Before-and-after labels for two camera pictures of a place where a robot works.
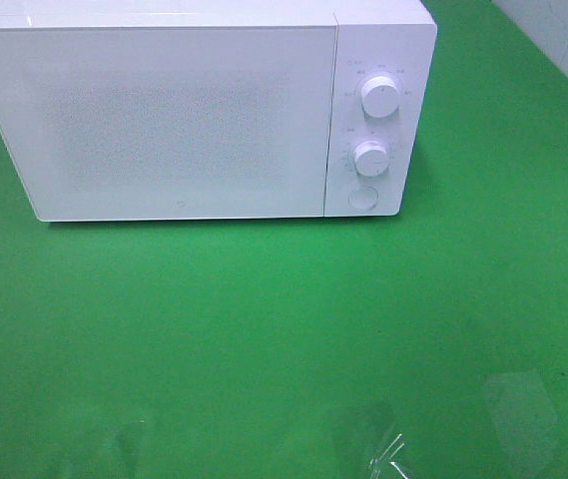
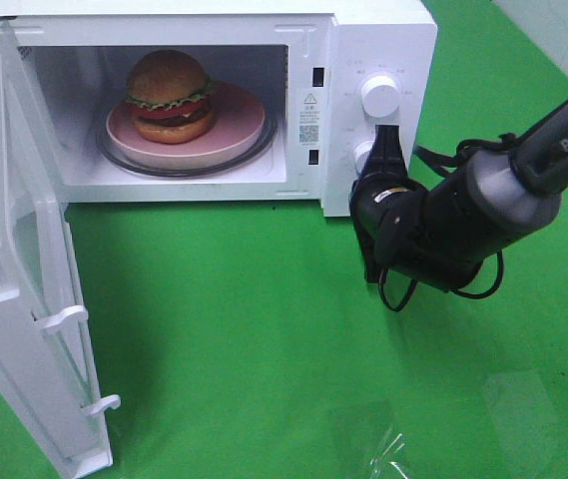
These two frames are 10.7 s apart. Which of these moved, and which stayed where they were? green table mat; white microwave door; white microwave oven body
Moved: white microwave door
Stayed: green table mat; white microwave oven body
